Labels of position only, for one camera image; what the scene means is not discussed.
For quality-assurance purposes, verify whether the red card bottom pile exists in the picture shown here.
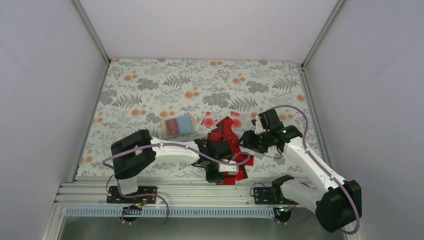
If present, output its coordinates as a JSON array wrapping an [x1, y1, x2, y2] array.
[[217, 172, 237, 185]]

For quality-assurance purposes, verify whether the red card pile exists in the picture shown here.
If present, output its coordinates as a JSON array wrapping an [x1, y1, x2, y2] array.
[[206, 116, 240, 151], [217, 172, 237, 185], [165, 118, 179, 137]]

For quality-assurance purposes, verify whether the beige card holder wallet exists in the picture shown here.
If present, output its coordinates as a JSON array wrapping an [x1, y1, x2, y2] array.
[[160, 114, 196, 139]]

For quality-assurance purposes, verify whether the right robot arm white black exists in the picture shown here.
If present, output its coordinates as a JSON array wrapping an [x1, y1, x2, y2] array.
[[237, 108, 362, 235]]

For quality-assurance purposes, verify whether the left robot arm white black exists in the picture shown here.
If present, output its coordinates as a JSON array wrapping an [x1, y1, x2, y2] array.
[[110, 129, 238, 203]]

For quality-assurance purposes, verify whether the red card lower right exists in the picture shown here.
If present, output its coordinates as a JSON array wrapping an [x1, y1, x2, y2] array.
[[235, 154, 254, 181]]

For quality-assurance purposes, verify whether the clear card red dot right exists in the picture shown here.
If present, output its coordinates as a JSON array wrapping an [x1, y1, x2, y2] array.
[[230, 111, 243, 129]]

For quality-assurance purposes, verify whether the clear card red dot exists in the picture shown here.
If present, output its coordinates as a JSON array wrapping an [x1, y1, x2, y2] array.
[[200, 111, 218, 129], [230, 111, 243, 129]]

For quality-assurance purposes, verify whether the clear card red dot left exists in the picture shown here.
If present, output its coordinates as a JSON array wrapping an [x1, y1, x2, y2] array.
[[200, 111, 218, 129]]

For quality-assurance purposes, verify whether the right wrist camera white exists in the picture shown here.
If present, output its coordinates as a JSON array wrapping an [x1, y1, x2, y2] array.
[[251, 115, 265, 135]]

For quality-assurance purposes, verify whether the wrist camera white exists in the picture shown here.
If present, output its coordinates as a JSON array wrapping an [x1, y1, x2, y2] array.
[[218, 164, 239, 175], [251, 115, 265, 135]]

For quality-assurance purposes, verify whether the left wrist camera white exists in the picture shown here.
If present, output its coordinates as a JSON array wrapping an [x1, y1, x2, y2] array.
[[218, 164, 239, 175]]

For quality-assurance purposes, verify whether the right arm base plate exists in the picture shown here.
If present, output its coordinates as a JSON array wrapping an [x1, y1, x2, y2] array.
[[252, 187, 295, 205]]

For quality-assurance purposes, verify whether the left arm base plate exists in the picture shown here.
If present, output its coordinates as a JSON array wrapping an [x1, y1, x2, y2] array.
[[106, 186, 158, 205]]

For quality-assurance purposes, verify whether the aluminium rail frame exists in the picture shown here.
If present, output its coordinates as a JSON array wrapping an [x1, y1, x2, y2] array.
[[54, 175, 353, 208]]

